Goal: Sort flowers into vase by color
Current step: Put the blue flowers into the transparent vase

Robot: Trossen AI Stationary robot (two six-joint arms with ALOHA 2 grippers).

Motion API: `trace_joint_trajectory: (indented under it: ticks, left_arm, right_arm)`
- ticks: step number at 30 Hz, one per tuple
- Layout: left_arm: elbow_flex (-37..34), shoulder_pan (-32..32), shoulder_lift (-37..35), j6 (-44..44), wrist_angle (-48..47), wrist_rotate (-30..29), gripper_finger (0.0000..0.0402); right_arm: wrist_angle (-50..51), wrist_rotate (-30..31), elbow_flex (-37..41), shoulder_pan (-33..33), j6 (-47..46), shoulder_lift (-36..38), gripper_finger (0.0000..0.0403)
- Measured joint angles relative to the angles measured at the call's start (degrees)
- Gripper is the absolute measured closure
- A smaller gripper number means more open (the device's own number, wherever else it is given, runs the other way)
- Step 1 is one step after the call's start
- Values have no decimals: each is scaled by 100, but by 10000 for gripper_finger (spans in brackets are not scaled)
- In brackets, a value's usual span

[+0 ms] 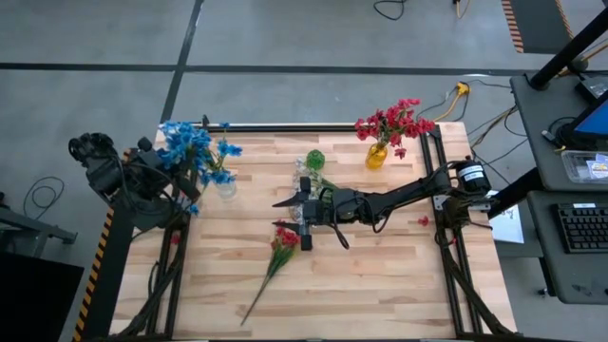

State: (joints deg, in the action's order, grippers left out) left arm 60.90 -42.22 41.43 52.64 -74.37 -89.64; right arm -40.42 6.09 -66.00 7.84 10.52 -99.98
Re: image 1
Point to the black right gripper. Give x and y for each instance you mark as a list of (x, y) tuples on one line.
[(318, 206)]

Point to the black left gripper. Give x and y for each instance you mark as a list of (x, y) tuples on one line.
[(157, 173)]

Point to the red artificial flower bunch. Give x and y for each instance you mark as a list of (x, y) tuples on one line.
[(394, 121), (285, 237)]

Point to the blue artificial flower bunch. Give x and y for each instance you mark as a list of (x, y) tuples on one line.
[(183, 140), (221, 176)]

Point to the clear ribbed glass vase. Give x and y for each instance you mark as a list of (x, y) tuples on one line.
[(226, 189)]

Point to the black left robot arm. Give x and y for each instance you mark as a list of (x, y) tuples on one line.
[(102, 171)]

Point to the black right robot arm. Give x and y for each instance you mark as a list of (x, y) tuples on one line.
[(404, 197)]

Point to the green glass vase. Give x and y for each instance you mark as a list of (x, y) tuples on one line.
[(315, 159)]

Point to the yellow glass vase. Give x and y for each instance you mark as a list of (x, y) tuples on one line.
[(375, 157)]

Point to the white artificial flower bunch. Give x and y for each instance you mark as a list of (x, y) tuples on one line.
[(299, 171)]

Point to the loose red flower blossom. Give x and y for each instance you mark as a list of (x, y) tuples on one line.
[(423, 221), (175, 238)]

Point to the small red flower bit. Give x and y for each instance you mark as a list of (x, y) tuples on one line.
[(450, 241)]

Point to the grey metal stand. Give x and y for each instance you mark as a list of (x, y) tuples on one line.
[(28, 228)]

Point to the black box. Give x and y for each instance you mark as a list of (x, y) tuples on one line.
[(38, 299)]

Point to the white paper sheet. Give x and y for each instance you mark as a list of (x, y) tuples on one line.
[(508, 223)]

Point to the grey side desk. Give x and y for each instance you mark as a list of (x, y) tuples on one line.
[(537, 123)]

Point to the grey keyboard desk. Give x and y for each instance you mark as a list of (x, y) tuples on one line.
[(570, 275)]

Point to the black keyboard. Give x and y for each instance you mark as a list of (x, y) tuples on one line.
[(584, 228)]

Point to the clear plastic container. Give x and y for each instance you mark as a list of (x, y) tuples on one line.
[(586, 166)]

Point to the black striped floor mat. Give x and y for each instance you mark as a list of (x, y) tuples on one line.
[(537, 24)]

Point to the monitor with blue screen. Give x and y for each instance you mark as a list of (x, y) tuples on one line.
[(594, 121)]

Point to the black box device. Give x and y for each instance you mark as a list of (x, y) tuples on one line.
[(594, 88)]

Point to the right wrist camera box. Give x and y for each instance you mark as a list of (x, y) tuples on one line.
[(349, 204)]

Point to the black table frame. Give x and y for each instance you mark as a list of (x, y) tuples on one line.
[(285, 128)]

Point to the black striped base plate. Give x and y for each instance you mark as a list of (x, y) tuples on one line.
[(109, 266)]

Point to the black diagonal post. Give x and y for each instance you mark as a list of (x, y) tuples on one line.
[(570, 47)]

